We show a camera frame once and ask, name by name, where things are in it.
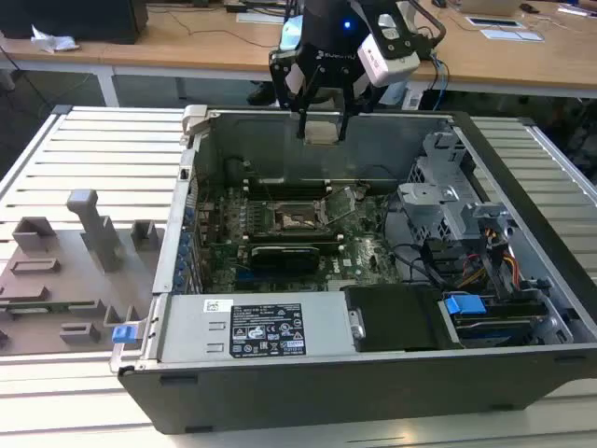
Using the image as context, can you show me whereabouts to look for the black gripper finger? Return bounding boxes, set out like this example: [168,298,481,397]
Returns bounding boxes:
[338,68,382,141]
[269,46,326,140]

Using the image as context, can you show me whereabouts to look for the silver CPU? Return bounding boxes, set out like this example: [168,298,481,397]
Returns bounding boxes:
[303,121,340,147]

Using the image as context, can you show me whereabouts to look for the metal socket cover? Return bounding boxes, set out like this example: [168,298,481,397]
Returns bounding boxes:
[319,185,364,225]

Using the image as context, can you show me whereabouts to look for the black shoe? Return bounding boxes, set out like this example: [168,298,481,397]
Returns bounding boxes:
[245,83,281,106]

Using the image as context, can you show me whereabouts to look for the wooden desk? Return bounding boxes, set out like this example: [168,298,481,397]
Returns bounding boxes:
[0,0,597,102]

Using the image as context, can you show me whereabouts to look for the grey metal drive cage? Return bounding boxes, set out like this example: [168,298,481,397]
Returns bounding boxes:
[396,130,514,244]

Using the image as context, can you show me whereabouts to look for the green motherboard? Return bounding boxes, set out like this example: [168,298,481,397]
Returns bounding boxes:
[195,184,407,295]

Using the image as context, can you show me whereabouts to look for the small graphics card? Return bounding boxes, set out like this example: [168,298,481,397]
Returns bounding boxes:
[249,243,323,276]

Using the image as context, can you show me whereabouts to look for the black computer box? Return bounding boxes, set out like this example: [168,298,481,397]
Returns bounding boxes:
[0,0,149,46]

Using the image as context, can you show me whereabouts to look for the black plastic shroud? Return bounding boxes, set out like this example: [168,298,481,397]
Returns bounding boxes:
[342,284,467,354]

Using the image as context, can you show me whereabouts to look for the crumpled white paper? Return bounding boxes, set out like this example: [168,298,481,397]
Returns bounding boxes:
[30,23,80,53]

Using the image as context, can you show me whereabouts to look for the hard disk in blue carrier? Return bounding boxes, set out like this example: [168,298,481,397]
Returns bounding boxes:
[437,291,577,349]

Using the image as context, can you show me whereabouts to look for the grey power supply unit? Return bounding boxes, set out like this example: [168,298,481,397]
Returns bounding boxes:
[139,292,369,365]

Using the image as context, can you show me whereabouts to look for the grey parts rack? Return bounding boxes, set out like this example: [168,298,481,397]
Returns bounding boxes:
[0,189,162,358]

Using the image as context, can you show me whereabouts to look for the black open PC case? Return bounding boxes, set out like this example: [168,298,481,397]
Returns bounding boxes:
[109,105,597,436]

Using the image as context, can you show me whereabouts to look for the green RAM stick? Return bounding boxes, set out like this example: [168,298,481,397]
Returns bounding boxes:
[0,301,99,313]

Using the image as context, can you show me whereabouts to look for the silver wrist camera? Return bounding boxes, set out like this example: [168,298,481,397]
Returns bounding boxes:
[278,13,307,51]

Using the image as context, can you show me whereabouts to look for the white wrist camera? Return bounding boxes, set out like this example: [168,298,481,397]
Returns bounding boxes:
[356,32,420,89]

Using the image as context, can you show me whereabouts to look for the black camera bracket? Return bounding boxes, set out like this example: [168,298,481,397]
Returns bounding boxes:
[368,0,447,62]

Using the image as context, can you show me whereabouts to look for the blue cable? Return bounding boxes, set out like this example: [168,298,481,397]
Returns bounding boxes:
[429,49,452,102]

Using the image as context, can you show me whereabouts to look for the black disk wire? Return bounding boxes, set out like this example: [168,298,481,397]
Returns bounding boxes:
[386,200,449,286]

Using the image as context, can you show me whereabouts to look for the yellow red power wires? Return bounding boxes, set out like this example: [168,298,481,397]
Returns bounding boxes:
[454,226,523,288]

